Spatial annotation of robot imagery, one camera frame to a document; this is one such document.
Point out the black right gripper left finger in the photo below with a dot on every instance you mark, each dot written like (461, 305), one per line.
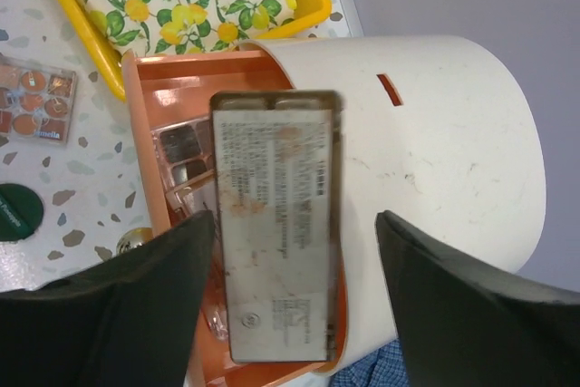
(129, 321)

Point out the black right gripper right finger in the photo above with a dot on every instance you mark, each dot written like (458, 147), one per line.
(463, 322)

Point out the long clear brown eyeshadow palette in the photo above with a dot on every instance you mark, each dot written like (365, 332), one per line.
(184, 152)

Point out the round cream drawer organizer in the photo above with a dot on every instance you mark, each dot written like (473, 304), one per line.
(435, 128)

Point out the long brown labelled palette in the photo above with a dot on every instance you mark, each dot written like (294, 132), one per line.
(278, 189)

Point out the blue checkered cloth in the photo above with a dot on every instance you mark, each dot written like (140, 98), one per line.
(384, 367)

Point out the green powder puff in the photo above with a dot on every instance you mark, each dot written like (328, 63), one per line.
(22, 212)

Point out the nine-pan orange eyeshadow palette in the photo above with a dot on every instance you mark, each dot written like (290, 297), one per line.
(36, 101)

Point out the yellow plastic tray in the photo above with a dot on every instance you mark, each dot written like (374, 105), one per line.
(308, 13)

